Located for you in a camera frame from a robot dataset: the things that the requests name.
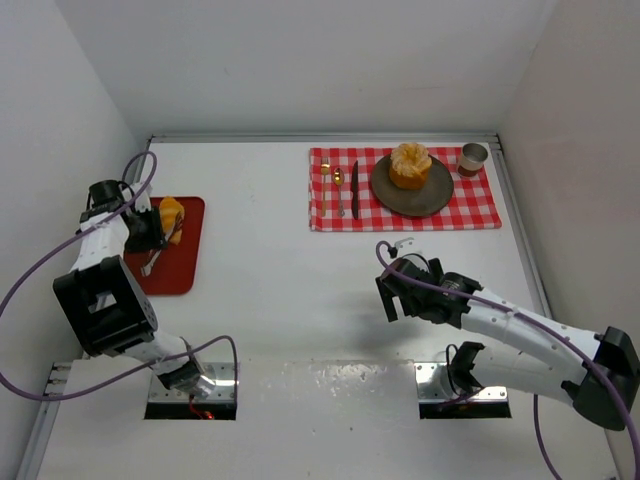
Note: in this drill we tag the grey and brown cup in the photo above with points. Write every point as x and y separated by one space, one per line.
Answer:
471 160

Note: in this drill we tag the gold fork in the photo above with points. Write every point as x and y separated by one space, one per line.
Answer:
325 170

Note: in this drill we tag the metal serving tongs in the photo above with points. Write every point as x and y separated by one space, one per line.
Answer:
147 267

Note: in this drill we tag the metal base plate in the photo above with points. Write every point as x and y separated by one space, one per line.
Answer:
433 387
215 384

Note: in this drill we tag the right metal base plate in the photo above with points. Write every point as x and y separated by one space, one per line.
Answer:
433 387

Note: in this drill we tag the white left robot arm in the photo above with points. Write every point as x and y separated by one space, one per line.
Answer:
102 299

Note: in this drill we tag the round orange bun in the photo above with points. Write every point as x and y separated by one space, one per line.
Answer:
410 164

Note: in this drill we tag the red serving tray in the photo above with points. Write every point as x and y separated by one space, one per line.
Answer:
173 271

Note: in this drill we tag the golden croissant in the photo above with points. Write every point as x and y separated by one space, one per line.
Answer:
172 214

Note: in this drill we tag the gold and silver spoon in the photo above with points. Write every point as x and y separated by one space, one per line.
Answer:
338 180

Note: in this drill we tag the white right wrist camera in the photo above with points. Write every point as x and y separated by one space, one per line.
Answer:
404 246

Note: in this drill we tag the red checkered cloth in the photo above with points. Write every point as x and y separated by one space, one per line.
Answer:
472 205

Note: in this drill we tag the black knife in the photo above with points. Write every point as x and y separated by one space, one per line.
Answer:
355 190

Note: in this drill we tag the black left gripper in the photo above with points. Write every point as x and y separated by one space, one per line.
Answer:
151 230

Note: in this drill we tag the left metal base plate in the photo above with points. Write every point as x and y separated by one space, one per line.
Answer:
215 384

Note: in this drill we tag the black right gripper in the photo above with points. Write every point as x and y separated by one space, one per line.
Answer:
396 293

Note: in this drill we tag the dark round plate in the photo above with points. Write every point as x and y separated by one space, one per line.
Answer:
429 200

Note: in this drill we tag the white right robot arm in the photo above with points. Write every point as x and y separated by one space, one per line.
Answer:
596 374

